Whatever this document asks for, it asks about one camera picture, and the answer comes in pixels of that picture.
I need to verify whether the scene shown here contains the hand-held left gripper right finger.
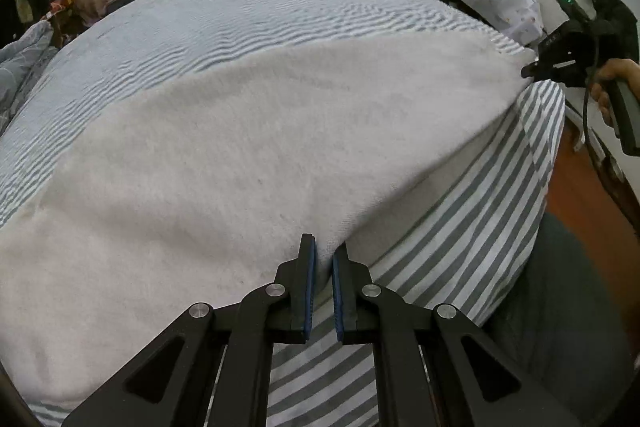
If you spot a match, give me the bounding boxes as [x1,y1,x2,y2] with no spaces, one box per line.
[332,243,581,427]

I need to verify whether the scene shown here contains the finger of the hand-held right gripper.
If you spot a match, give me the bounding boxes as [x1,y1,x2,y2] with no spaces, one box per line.
[521,61,551,82]

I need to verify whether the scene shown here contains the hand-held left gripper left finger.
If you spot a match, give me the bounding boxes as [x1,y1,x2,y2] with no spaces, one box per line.
[60,233,317,427]

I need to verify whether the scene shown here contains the beige pants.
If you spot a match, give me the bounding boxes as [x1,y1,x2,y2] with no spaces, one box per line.
[0,29,538,408]

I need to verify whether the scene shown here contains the person's right hand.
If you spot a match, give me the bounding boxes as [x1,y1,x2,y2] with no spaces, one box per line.
[590,58,640,130]

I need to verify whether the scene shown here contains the person's dark clothed leg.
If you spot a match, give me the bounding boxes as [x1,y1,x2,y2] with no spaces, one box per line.
[487,212,640,427]

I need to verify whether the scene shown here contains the grey striped bed sheet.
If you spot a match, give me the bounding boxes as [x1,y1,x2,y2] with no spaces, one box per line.
[0,0,567,427]

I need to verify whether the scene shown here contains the grey blue quilt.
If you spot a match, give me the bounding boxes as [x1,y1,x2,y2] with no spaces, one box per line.
[0,22,59,134]

